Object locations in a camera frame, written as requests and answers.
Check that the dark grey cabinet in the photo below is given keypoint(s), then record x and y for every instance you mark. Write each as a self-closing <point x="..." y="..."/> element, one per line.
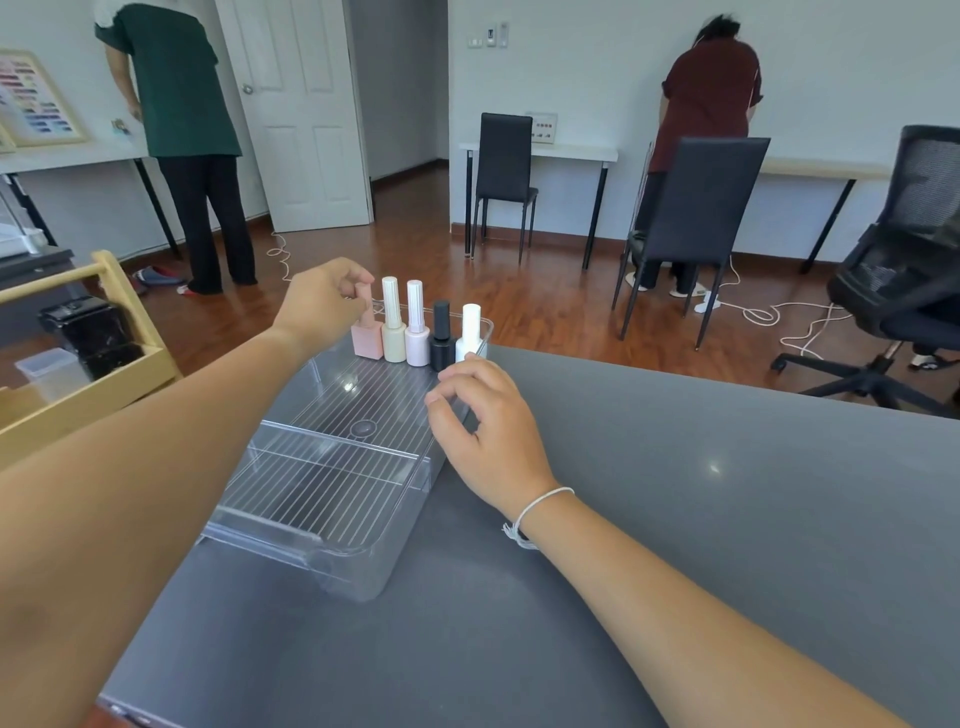
<point x="34" y="277"/>

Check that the blue and red slipper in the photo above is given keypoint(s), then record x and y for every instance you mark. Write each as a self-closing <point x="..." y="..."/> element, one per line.
<point x="159" y="276"/>

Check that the black dining chair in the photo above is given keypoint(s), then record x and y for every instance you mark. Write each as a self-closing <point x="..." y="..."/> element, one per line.
<point x="705" y="202"/>
<point x="504" y="157"/>

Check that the clear plastic organizer tray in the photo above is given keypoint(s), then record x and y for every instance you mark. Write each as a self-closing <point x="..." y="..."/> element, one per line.
<point x="337" y="450"/>

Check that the wooden framed colour chart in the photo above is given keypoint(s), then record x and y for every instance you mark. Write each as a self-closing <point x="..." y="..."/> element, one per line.
<point x="34" y="97"/>

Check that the light wooden rack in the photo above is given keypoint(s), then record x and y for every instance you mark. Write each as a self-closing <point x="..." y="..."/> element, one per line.
<point x="90" y="397"/>

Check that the white wall switch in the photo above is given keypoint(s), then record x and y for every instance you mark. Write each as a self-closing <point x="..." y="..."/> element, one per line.
<point x="491" y="35"/>

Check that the pink square brush cap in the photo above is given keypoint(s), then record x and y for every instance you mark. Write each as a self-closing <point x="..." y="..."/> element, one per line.
<point x="367" y="313"/>

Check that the light pink round bottle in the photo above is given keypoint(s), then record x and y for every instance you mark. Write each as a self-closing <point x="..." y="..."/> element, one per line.
<point x="418" y="349"/>

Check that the white display shelf rack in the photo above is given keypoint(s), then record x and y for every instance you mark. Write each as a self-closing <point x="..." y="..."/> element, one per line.
<point x="19" y="241"/>

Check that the white panelled door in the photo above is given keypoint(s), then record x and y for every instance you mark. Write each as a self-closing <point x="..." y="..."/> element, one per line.
<point x="300" y="135"/>

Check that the person's left hand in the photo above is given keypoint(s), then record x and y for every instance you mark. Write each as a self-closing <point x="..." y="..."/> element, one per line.
<point x="322" y="300"/>

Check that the clear plastic divider insert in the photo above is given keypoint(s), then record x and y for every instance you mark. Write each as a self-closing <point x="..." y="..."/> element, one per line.
<point x="315" y="495"/>

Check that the small translucent plastic container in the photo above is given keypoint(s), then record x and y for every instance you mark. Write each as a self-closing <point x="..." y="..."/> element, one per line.
<point x="52" y="375"/>

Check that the black nail polish bottle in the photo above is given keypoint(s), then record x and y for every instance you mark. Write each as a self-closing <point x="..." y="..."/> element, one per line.
<point x="442" y="354"/>

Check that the pink square nail polish bottle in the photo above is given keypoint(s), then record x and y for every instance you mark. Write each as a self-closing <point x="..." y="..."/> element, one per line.
<point x="366" y="341"/>

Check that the white power strip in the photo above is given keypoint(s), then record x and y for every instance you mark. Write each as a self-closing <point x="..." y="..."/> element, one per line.
<point x="707" y="304"/>

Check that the black mesh office chair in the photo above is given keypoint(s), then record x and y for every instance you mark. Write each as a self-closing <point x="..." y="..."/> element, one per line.
<point x="900" y="277"/>

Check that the grey table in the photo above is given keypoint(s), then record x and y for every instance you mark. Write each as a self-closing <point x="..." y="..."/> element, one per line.
<point x="712" y="487"/>

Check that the cream ribbed brush cap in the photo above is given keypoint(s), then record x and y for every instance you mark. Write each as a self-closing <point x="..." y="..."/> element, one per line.
<point x="391" y="300"/>

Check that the person's right hand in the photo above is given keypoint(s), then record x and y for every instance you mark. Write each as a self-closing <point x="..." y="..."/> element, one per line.
<point x="495" y="435"/>

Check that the black glossy device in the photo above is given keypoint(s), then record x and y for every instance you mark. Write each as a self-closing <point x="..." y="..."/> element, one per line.
<point x="90" y="334"/>

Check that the white socket panel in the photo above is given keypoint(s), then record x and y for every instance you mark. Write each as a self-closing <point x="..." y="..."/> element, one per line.
<point x="542" y="128"/>

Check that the white desk with black legs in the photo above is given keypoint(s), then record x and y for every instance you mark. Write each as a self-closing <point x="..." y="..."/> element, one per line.
<point x="67" y="154"/>
<point x="577" y="152"/>

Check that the person's left forearm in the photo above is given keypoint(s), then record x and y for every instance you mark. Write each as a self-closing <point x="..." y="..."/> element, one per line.
<point x="135" y="495"/>

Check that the white brush cap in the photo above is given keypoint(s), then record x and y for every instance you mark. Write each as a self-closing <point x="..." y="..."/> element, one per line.
<point x="471" y="322"/>

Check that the wooden desk with black legs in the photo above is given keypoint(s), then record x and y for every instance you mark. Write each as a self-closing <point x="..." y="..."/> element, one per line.
<point x="825" y="169"/>

